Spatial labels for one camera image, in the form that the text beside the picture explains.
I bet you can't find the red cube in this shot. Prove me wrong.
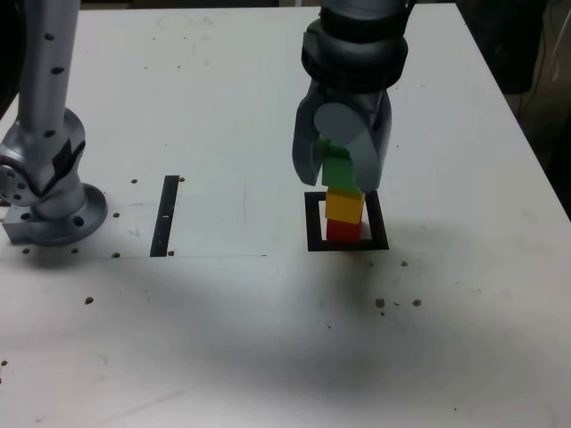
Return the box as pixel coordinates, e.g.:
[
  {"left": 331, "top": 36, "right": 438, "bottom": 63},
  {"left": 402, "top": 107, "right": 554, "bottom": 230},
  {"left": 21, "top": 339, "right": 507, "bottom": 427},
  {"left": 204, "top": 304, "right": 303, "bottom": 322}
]
[{"left": 327, "top": 218, "right": 362, "bottom": 243}]

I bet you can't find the dark background object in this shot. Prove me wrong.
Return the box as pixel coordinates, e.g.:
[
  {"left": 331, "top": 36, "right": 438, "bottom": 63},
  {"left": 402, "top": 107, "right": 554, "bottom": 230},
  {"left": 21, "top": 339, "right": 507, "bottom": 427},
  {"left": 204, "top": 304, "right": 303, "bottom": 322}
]
[{"left": 459, "top": 0, "right": 549, "bottom": 95}]

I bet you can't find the white cable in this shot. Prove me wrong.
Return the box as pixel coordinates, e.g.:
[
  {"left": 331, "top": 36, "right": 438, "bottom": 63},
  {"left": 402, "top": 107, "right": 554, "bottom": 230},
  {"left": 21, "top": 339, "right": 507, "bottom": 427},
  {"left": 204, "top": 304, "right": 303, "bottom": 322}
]
[{"left": 550, "top": 24, "right": 564, "bottom": 82}]

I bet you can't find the black tape square outline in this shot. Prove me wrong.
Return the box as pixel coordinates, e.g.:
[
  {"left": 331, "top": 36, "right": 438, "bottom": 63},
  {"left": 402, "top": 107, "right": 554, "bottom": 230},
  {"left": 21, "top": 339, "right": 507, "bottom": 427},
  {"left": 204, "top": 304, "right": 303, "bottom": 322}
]
[{"left": 304, "top": 190, "right": 390, "bottom": 253}]

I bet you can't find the green cube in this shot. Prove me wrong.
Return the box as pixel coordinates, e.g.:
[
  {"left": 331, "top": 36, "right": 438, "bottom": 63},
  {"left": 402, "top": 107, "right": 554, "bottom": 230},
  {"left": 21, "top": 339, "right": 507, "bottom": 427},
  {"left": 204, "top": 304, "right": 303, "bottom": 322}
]
[{"left": 317, "top": 139, "right": 359, "bottom": 191}]

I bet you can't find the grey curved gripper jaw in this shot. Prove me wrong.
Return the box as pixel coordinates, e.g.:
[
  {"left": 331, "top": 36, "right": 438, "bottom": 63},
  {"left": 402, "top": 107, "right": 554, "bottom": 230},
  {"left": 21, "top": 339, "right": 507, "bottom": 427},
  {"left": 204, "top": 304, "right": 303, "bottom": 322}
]
[
  {"left": 290, "top": 82, "right": 330, "bottom": 187},
  {"left": 313, "top": 88, "right": 394, "bottom": 193}
]

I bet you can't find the yellow cube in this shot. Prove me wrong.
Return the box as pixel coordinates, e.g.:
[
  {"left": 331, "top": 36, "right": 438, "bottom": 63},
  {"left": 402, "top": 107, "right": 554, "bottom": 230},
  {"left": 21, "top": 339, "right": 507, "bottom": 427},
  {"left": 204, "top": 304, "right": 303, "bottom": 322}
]
[{"left": 325, "top": 187, "right": 365, "bottom": 224}]

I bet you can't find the black tape strip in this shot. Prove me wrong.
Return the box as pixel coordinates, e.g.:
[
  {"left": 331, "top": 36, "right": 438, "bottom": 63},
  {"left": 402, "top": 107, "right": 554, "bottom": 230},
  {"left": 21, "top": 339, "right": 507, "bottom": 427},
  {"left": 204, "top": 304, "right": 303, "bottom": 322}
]
[{"left": 149, "top": 175, "right": 179, "bottom": 259}]

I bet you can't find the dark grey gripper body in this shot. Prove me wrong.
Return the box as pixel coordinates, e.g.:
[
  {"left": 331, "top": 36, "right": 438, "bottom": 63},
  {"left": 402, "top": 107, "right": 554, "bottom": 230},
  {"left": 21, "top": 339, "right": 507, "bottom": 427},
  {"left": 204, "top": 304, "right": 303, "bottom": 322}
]
[{"left": 311, "top": 81, "right": 388, "bottom": 118}]

